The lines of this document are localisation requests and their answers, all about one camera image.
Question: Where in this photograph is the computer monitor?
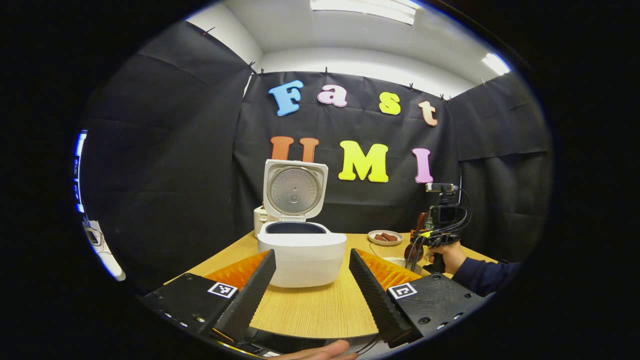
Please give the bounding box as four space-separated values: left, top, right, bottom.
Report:
73 130 89 215

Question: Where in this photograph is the white round plate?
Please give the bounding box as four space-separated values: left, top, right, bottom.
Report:
367 229 404 246

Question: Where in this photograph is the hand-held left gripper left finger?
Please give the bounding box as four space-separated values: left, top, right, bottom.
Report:
140 250 277 348

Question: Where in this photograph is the small ceiling light panel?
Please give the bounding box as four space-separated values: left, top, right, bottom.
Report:
481 52 512 77

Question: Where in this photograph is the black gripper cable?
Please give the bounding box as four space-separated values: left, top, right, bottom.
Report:
406 235 426 271

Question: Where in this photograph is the black backdrop cloth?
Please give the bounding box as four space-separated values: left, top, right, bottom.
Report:
80 20 553 296

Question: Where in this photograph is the clear box of rice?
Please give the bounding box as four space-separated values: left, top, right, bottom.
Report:
369 242 426 273

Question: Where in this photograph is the white toaster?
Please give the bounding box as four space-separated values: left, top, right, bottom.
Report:
253 205 278 238

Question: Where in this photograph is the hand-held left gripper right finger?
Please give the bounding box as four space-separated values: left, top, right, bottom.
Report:
348 248 496 349

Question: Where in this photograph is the long ceiling light panel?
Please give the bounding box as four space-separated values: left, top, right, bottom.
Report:
310 0 417 26

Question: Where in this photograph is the white rice cooker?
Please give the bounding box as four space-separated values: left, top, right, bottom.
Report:
257 159 348 289

